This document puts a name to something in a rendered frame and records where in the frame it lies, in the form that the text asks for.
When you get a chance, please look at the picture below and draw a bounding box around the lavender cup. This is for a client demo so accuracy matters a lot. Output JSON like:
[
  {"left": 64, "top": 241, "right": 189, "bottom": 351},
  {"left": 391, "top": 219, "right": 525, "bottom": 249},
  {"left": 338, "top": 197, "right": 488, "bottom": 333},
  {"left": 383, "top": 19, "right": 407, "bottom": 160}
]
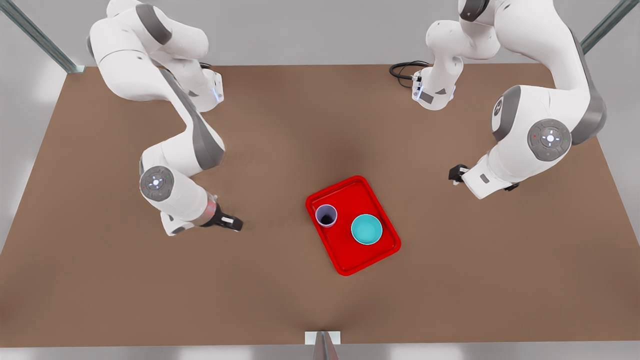
[{"left": 315, "top": 204, "right": 338, "bottom": 229}]

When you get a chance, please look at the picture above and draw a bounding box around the teal bowl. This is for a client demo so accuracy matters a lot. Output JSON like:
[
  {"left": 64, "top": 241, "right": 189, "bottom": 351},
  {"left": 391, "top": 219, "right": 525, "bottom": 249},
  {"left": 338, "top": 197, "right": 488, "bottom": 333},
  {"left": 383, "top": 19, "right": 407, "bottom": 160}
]
[{"left": 350, "top": 214, "right": 384, "bottom": 246}]

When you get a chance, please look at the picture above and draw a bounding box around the red rectangular tray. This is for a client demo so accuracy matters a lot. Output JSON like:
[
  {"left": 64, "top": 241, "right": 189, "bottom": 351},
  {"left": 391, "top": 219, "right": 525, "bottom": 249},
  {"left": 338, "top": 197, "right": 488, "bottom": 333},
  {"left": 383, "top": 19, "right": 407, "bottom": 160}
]
[{"left": 305, "top": 175, "right": 402, "bottom": 277}]

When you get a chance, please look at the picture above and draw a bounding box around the silver frame post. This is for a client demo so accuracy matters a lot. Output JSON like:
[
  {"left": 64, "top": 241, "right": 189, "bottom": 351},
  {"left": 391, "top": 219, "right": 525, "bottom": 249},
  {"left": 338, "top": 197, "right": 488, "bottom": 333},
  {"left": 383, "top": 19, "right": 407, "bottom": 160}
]
[
  {"left": 0, "top": 0, "right": 85, "bottom": 74},
  {"left": 305, "top": 330, "right": 342, "bottom": 360},
  {"left": 580, "top": 0, "right": 640, "bottom": 55}
]

